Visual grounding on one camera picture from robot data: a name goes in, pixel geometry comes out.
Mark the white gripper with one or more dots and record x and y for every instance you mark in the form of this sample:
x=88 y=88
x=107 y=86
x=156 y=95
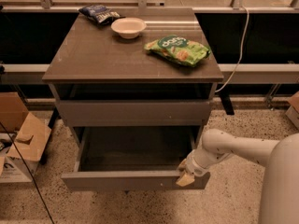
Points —
x=193 y=163

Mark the grey drawer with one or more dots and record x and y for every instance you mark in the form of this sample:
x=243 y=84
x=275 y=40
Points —
x=131 y=158
x=135 y=113

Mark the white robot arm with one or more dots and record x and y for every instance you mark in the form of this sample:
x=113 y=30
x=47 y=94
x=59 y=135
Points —
x=280 y=192

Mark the grey top drawer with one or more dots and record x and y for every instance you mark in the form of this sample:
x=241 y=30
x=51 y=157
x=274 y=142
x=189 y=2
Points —
x=135 y=113

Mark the grey drawer cabinet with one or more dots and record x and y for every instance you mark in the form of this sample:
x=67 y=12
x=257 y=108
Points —
x=96 y=64

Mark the open cardboard box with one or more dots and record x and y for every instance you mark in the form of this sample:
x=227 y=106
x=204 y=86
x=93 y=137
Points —
x=23 y=139

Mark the green chip bag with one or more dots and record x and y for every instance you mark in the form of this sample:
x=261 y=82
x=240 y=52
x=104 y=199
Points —
x=178 y=49

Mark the cardboard box at right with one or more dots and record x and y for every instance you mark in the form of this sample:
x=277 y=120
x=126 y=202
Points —
x=293 y=111

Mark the blue chip bag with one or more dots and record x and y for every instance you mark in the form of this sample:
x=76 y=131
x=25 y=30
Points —
x=99 y=14

